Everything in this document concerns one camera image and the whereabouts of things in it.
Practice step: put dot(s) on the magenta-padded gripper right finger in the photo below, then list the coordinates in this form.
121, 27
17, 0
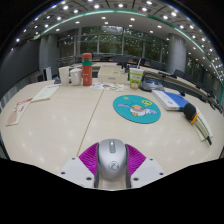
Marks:
148, 170

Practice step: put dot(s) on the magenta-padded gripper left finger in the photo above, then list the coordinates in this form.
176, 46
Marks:
75, 170

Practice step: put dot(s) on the silver grey computer mouse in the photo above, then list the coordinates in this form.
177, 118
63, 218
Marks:
112, 160

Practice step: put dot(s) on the round teal cartoon mouse pad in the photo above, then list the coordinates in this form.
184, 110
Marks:
136, 109

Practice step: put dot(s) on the blue and white book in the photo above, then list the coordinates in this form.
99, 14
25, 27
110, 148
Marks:
168, 100

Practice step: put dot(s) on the white paper sheet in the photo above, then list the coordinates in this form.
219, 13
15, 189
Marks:
206, 125

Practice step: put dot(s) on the red and white leaflet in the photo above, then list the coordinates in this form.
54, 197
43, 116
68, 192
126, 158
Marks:
18, 111

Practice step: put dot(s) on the white booklet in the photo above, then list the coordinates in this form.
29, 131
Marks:
45, 92

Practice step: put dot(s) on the grey conference microphone console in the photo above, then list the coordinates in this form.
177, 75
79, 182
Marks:
150, 85

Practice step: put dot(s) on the colourful sticker sheet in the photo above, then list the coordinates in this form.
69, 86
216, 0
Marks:
107, 87

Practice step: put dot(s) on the green printed cup with straw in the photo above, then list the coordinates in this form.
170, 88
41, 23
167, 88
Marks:
135, 79

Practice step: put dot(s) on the long curved conference desk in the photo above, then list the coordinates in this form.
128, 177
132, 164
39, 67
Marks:
188, 87

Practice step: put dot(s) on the white lidded mug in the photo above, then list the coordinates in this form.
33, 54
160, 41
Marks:
76, 77

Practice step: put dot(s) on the tall white paper cup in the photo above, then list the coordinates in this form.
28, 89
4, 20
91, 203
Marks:
64, 76

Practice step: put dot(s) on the beige cardboard box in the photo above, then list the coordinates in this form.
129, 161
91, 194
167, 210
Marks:
112, 76

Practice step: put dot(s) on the red bottle with green band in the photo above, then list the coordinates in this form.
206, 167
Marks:
87, 70

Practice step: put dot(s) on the dark office chairs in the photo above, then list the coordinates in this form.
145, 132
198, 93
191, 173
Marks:
155, 65

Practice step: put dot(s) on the ceiling lights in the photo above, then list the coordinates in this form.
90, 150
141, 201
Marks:
96, 6

